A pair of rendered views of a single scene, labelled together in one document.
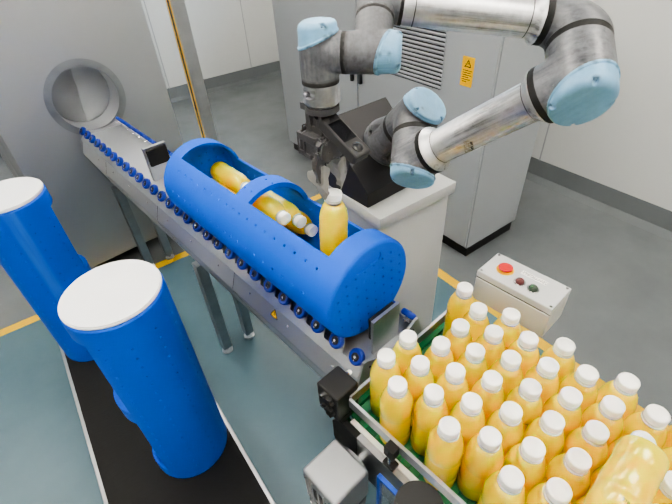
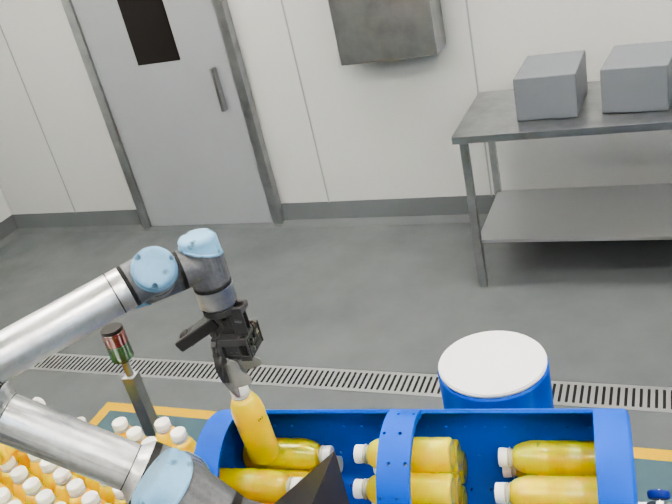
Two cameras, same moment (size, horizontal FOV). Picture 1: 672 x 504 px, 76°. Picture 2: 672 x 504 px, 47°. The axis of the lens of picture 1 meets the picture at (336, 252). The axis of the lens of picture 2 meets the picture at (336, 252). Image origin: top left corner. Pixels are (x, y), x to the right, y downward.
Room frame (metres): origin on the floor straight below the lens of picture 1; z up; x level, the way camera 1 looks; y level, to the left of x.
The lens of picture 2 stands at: (2.14, -0.42, 2.25)
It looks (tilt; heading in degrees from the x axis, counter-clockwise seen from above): 27 degrees down; 151
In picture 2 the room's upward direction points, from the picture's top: 13 degrees counter-clockwise
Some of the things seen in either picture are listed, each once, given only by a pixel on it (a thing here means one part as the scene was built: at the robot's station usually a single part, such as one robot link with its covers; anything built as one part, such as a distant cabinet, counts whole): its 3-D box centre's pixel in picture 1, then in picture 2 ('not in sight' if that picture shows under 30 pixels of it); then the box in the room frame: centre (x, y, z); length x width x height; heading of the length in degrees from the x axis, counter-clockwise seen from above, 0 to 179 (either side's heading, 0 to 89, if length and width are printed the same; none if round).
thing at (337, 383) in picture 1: (339, 394); not in sight; (0.58, 0.01, 0.95); 0.10 x 0.07 x 0.10; 130
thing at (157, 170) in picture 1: (159, 161); not in sight; (1.75, 0.75, 1.00); 0.10 x 0.04 x 0.15; 130
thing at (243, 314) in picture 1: (238, 295); not in sight; (1.58, 0.52, 0.31); 0.06 x 0.06 x 0.63; 40
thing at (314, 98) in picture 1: (320, 94); (216, 294); (0.87, 0.01, 1.56); 0.08 x 0.08 x 0.05
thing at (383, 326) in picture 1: (383, 326); not in sight; (0.74, -0.11, 0.99); 0.10 x 0.02 x 0.12; 130
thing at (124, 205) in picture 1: (135, 229); not in sight; (2.24, 1.26, 0.31); 0.06 x 0.06 x 0.63; 40
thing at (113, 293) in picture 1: (111, 292); (491, 362); (0.90, 0.65, 1.03); 0.28 x 0.28 x 0.01
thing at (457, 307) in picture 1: (459, 316); not in sight; (0.75, -0.31, 0.99); 0.07 x 0.07 x 0.19
